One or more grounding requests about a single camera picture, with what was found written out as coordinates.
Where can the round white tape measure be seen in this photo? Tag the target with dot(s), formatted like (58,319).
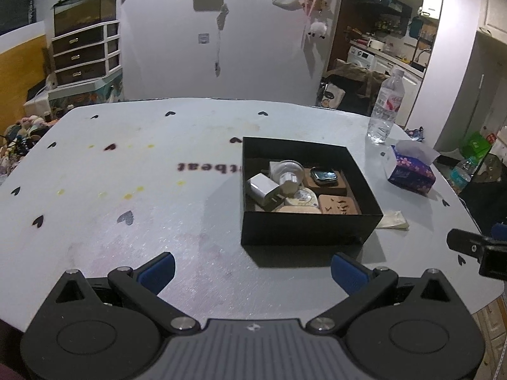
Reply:
(305,198)

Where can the folded beige paper napkin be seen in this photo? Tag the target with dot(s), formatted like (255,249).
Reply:
(394,221)

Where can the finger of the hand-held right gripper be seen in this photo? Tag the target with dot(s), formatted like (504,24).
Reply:
(463,241)
(495,261)

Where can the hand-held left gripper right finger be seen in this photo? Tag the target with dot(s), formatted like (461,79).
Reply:
(348,275)

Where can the glass fish tank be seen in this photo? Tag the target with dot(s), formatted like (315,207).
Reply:
(85,10)

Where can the purple floral tissue box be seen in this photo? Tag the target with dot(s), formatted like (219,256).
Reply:
(412,172)

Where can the white plush sheep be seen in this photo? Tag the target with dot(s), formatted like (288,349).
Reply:
(318,31)

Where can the white washing machine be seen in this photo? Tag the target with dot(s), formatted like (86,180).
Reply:
(361,59)

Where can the grey wall plate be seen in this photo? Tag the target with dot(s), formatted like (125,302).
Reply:
(203,38)

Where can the clear suction cup hook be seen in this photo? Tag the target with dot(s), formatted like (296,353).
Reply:
(289,176)

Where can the pile of toys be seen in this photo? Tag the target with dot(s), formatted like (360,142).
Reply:
(21,138)

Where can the printed tote bag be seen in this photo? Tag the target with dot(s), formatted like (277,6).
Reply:
(332,95)

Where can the brown cloth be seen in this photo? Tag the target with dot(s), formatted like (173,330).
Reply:
(364,77)

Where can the tan earbud case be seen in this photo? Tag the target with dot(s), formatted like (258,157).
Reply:
(297,209)

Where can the pink cloth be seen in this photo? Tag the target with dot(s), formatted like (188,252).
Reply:
(8,372)

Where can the white cube charger plug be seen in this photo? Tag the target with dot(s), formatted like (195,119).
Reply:
(263,190)

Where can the green label plastic bottle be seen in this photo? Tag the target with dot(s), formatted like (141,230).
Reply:
(463,176)

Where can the white drawer cabinet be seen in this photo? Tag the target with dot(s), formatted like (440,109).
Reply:
(83,55)

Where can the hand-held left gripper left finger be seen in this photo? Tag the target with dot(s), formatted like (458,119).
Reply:
(158,271)

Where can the carved wooden coaster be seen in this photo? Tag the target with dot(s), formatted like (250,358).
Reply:
(342,186)
(338,205)

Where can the black box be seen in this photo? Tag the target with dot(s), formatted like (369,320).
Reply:
(309,229)

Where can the teal hanging board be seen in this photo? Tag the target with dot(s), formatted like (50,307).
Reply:
(415,28)

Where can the clear plastic water bottle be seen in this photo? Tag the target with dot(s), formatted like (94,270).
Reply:
(386,107)

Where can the green box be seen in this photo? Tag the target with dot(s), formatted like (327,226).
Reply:
(476,145)

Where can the blue snack packet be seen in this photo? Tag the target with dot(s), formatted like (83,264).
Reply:
(415,133)

